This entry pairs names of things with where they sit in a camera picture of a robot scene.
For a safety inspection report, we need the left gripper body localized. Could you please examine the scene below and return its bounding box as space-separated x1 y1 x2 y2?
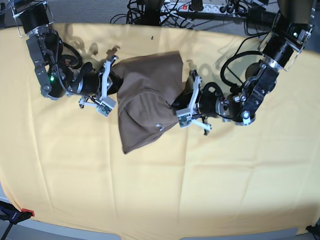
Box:
176 70 225 135

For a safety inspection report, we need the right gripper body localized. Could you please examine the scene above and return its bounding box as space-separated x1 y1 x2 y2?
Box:
74 55 118 117

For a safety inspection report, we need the brown T-shirt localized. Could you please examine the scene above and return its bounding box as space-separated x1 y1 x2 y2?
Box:
111 51 183 154

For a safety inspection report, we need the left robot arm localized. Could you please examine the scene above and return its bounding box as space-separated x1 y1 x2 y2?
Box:
172 0 318 135

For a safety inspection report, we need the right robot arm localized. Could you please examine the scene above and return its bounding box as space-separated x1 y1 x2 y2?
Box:
7 0 122 117

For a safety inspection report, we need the yellow table cloth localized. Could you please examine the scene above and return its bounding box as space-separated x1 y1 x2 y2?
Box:
0 28 320 240

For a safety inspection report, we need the white power strip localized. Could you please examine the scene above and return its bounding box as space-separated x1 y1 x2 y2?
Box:
160 1 236 16

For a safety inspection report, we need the blue red clamp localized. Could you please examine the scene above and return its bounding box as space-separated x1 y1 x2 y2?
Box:
0 201 35 225

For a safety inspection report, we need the black clamp right corner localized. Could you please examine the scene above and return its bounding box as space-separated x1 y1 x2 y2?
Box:
306 224 320 237

